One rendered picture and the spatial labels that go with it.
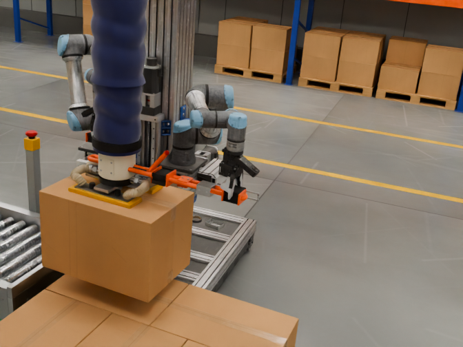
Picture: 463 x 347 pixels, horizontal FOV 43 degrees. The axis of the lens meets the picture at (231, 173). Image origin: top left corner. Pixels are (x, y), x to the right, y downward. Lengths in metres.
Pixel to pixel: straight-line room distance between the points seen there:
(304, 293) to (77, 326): 1.81
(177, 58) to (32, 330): 1.59
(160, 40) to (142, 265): 1.31
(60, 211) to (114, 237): 0.30
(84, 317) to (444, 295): 2.60
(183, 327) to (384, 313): 1.70
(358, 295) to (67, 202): 2.26
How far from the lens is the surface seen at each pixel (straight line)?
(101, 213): 2.65
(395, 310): 4.16
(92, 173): 2.88
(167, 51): 3.32
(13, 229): 3.68
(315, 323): 3.86
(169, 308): 2.92
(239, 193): 2.48
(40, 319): 2.89
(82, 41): 3.44
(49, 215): 2.85
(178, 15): 3.28
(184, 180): 2.59
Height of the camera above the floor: 2.24
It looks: 22 degrees down
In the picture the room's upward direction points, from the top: 5 degrees clockwise
